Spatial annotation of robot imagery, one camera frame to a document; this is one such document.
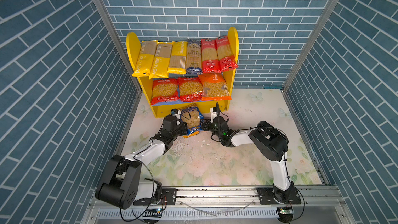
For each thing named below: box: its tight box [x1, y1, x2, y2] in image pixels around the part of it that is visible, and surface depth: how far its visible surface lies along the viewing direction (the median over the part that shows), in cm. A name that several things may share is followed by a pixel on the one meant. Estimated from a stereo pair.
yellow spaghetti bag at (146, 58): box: [131, 39, 159, 77], surface depth 77 cm
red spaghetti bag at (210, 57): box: [201, 38, 221, 74], surface depth 78 cm
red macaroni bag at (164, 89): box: [150, 77, 179, 106], surface depth 98 cm
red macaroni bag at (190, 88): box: [177, 76, 204, 102], surface depth 98 cm
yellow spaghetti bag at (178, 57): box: [166, 41, 188, 75], surface depth 77 cm
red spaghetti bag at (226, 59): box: [215, 35, 239, 73], surface depth 79 cm
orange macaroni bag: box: [197, 73, 232, 102], surface depth 98 cm
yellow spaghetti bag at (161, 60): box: [148, 42, 174, 80], surface depth 76 cm
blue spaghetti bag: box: [185, 38, 203, 75], surface depth 77 cm
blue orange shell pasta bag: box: [178, 103, 205, 138], surface depth 96 cm
